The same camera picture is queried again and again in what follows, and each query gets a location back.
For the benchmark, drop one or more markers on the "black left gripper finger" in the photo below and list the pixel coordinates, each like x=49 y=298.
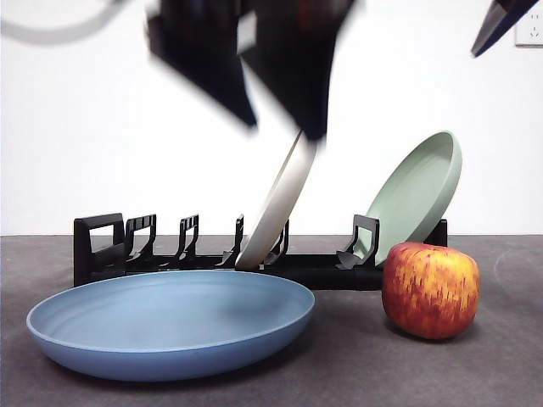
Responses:
x=297 y=63
x=195 y=46

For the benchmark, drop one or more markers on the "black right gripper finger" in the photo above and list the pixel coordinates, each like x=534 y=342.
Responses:
x=524 y=10
x=496 y=15

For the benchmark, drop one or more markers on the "red yellow apple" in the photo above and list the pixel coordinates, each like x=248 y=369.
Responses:
x=428 y=292

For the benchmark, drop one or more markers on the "blue plate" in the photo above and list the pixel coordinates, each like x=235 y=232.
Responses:
x=169 y=330

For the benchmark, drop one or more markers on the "cream plate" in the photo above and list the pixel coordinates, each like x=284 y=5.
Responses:
x=275 y=203

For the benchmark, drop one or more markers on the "pale green plate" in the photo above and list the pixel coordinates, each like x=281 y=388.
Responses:
x=415 y=195

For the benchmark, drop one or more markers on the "black plastic plate rack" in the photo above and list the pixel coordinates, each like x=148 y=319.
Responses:
x=339 y=280

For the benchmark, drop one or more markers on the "white wall socket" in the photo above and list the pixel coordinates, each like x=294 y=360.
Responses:
x=530 y=36

